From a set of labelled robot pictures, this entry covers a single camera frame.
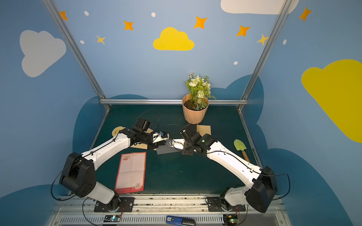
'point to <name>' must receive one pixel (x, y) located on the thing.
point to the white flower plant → (200, 89)
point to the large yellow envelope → (143, 146)
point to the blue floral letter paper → (169, 142)
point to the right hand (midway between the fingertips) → (185, 139)
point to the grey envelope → (164, 149)
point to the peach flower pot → (194, 117)
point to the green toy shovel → (239, 146)
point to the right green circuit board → (231, 219)
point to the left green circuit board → (112, 218)
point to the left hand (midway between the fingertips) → (165, 140)
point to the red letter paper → (130, 176)
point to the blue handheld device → (181, 221)
